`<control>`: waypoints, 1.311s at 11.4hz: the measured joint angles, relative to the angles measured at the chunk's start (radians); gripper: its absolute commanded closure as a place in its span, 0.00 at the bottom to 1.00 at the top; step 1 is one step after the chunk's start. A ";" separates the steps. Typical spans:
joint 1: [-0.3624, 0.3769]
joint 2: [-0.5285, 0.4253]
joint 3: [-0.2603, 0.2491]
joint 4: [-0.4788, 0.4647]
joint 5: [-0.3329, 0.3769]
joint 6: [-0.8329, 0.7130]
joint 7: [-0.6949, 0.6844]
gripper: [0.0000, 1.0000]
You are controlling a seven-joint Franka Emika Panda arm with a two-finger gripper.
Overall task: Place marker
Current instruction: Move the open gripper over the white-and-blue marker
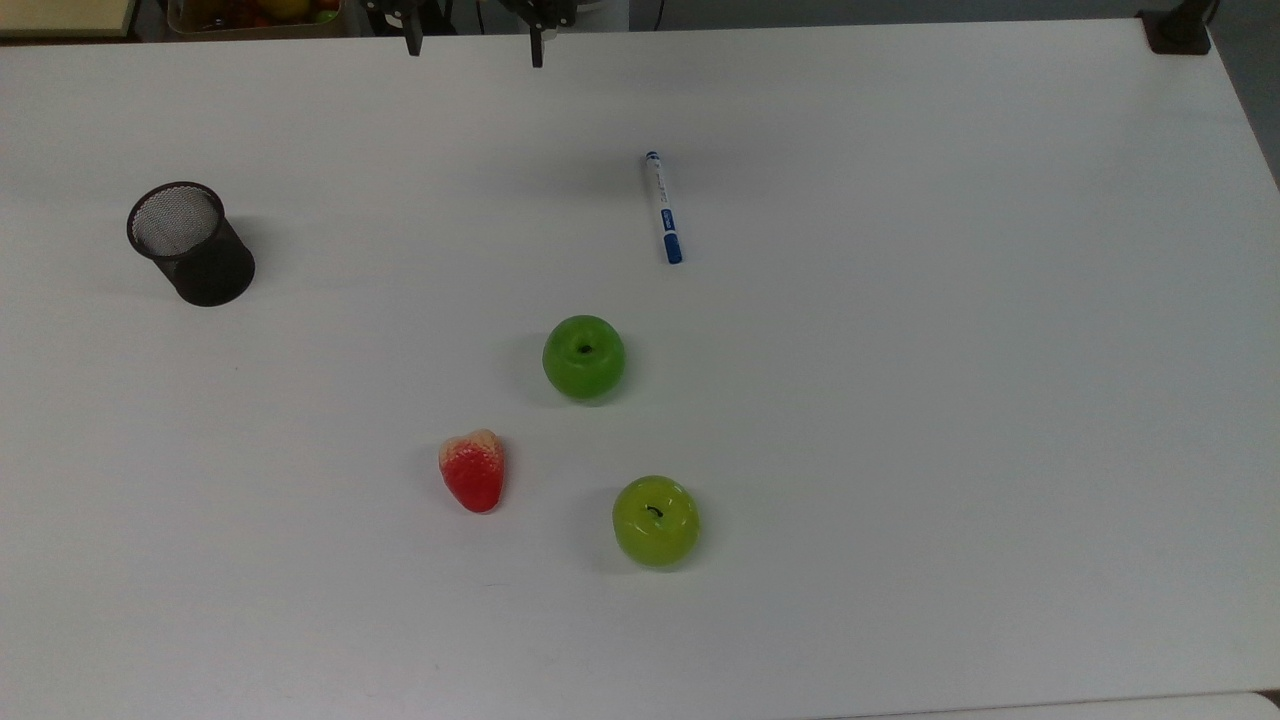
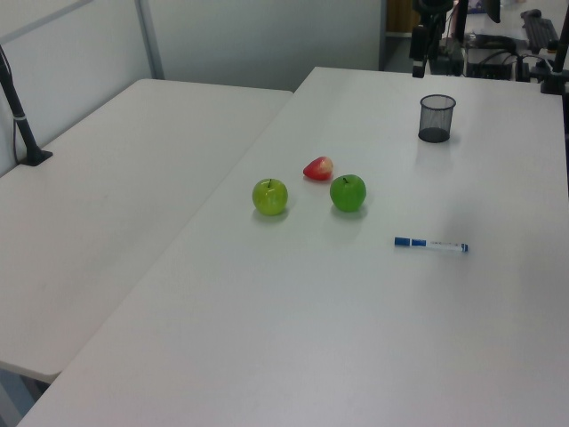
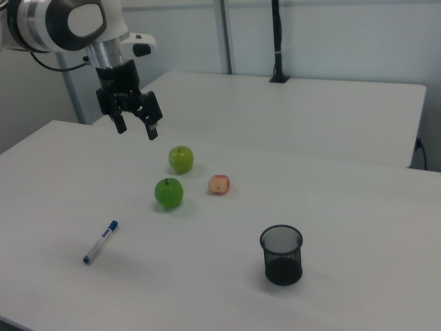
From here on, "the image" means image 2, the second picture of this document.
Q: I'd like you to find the blue and white marker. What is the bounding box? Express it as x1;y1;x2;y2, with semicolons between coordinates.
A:
394;236;469;254

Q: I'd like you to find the black clamp stand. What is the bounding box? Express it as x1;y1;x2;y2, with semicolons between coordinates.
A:
539;26;569;95

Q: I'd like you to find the dark green toy apple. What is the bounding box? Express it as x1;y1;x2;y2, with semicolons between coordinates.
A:
329;173;368;213

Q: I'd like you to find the black pole camera stand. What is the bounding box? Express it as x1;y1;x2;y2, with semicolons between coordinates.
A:
0;44;53;167

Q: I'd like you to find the black mesh pen cup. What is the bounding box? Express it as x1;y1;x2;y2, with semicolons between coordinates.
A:
417;93;458;144

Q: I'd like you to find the yellow-green toy apple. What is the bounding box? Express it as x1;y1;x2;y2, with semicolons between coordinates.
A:
252;178;289;218

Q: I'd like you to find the grey partition frame post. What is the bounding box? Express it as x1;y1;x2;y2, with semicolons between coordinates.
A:
132;0;166;82

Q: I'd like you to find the red toy strawberry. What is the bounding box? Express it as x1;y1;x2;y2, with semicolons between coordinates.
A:
302;156;335;182

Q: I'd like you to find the black equipment box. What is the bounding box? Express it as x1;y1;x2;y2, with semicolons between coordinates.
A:
429;38;466;77

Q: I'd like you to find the black Franka gripper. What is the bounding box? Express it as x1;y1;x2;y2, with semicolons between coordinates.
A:
410;0;451;79

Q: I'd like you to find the black computer keyboard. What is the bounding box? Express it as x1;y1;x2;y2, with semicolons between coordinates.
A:
523;17;562;51

